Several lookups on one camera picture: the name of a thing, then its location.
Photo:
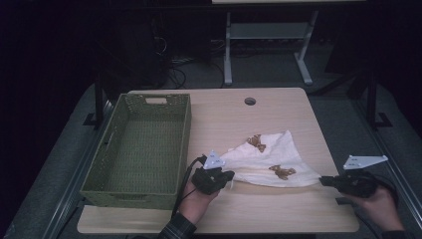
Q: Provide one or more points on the person's right hand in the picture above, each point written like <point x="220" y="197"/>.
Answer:
<point x="384" y="209"/>

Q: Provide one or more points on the black metal stand post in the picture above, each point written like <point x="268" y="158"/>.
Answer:
<point x="372" y="99"/>
<point x="98" y="99"/>

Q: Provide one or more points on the aluminium rail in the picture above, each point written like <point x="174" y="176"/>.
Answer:
<point x="71" y="192"/>
<point x="403" y="186"/>

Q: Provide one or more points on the green woven basket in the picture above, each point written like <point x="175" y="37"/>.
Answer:
<point x="146" y="142"/>

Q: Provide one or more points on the person's left hand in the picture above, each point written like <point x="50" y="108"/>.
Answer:
<point x="194" y="205"/>

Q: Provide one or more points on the white metal table frame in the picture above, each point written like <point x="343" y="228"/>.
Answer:
<point x="268" y="30"/>

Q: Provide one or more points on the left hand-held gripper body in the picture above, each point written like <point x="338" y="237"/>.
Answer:
<point x="205" y="181"/>

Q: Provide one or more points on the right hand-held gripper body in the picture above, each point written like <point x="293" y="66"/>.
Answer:
<point x="358" y="184"/>

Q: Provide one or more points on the white cloth with brown print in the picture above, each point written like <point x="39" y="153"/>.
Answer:
<point x="262" y="161"/>

